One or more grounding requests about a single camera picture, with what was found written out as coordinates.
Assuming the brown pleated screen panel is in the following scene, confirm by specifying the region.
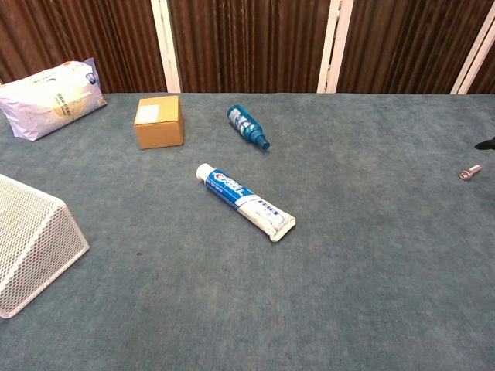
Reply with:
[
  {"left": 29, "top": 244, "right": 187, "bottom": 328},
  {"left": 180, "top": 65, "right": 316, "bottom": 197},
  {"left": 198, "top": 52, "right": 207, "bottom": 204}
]
[
  {"left": 336, "top": 0, "right": 492, "bottom": 95},
  {"left": 166, "top": 0, "right": 333, "bottom": 94},
  {"left": 466, "top": 53, "right": 495, "bottom": 95},
  {"left": 0, "top": 0, "right": 167, "bottom": 94}
]

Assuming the small cardboard box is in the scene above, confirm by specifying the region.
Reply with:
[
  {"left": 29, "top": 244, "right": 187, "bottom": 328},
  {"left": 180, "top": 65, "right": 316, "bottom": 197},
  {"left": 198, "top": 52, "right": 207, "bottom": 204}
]
[{"left": 133, "top": 94, "right": 185, "bottom": 151}]

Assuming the blue felt table mat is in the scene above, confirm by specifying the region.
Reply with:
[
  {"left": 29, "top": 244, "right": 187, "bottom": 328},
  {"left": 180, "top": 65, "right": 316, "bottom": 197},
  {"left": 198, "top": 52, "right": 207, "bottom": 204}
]
[{"left": 0, "top": 91, "right": 495, "bottom": 371}]

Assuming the white tissue pack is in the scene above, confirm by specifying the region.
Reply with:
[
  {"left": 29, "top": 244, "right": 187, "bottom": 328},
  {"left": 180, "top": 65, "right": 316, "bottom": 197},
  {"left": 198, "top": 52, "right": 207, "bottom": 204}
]
[{"left": 0, "top": 57, "right": 108, "bottom": 142}]

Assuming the blue spray bottle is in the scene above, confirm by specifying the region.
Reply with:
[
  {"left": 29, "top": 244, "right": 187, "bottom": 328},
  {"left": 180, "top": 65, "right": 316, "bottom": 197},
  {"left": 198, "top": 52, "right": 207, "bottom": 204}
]
[{"left": 226, "top": 104, "right": 271, "bottom": 151}]

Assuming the small metal bolt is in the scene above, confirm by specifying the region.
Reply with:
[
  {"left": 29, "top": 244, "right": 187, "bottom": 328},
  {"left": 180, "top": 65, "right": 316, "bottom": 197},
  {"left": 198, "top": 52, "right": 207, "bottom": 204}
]
[{"left": 458, "top": 164, "right": 483, "bottom": 182}]

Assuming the white mesh wire basket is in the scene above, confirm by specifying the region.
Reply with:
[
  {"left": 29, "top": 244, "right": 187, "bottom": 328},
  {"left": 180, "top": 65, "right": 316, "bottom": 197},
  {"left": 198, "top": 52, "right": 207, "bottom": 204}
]
[{"left": 0, "top": 173, "right": 91, "bottom": 320}]

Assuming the white screen frame post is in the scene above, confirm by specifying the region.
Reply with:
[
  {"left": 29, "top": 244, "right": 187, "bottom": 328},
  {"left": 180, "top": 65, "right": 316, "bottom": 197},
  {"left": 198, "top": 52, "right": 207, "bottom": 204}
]
[
  {"left": 149, "top": 0, "right": 183, "bottom": 94},
  {"left": 449, "top": 11, "right": 495, "bottom": 96},
  {"left": 316, "top": 0, "right": 355, "bottom": 94}
]

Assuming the blue white toothpaste tube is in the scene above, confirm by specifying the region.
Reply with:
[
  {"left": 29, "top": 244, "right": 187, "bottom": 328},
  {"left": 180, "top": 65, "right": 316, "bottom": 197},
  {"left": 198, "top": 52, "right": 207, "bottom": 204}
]
[{"left": 195, "top": 162, "right": 297, "bottom": 243}]

